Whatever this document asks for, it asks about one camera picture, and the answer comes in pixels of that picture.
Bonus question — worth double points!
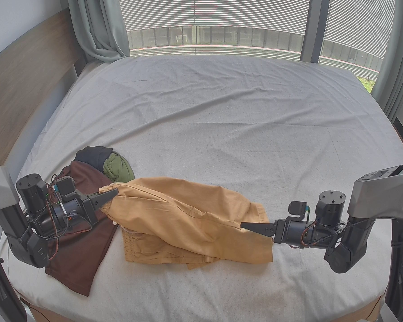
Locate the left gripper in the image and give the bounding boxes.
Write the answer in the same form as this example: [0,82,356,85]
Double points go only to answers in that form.
[55,195,100,232]

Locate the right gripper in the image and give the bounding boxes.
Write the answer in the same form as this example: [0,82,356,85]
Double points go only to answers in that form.
[272,219,310,248]

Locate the tan shorts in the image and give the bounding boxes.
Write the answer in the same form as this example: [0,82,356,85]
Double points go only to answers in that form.
[99,177,273,270]

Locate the brown garment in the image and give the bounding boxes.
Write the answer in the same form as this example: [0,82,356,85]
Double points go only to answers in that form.
[45,161,120,297]

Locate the black garment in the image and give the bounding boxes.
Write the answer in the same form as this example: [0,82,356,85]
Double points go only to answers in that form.
[75,146,114,177]

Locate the green garment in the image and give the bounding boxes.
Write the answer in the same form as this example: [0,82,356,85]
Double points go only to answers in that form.
[103,153,135,184]

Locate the grey-green curtain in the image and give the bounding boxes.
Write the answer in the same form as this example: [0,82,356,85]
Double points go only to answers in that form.
[65,0,131,64]
[369,0,403,123]

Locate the window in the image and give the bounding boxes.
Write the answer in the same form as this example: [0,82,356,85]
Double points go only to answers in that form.
[115,0,398,93]

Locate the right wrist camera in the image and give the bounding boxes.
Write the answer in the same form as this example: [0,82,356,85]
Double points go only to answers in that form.
[288,201,311,221]

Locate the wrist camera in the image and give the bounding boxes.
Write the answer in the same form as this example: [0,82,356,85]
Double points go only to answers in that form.
[288,201,311,221]
[53,176,78,202]

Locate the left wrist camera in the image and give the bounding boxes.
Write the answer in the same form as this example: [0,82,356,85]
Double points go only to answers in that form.
[53,176,78,202]

